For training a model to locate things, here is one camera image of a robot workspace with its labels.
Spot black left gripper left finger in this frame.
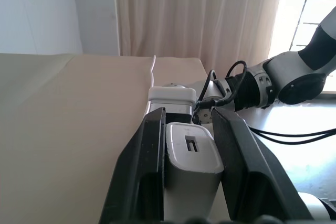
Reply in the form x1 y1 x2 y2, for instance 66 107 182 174
99 107 167 224

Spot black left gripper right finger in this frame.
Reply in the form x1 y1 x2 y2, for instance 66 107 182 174
211 106 313 221

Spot white charger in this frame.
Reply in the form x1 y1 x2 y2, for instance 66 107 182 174
163 122 225 222

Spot white power strip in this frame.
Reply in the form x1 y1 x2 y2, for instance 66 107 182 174
148 83 197 116

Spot silver robot body part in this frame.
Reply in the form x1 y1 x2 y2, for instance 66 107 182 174
297 191 336 221

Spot beige curtain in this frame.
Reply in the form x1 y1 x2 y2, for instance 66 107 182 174
113 0 286 78

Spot window guard railing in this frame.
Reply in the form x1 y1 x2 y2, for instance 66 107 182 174
289 0 336 51

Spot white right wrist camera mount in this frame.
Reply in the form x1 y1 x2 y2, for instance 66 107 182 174
193 105 214 126

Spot white power strip cable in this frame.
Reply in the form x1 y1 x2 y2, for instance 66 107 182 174
149 55 158 89

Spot black floor cables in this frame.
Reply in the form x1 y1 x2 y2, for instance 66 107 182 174
248 126 336 145

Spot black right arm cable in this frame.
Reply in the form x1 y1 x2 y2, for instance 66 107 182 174
196 61 249 109

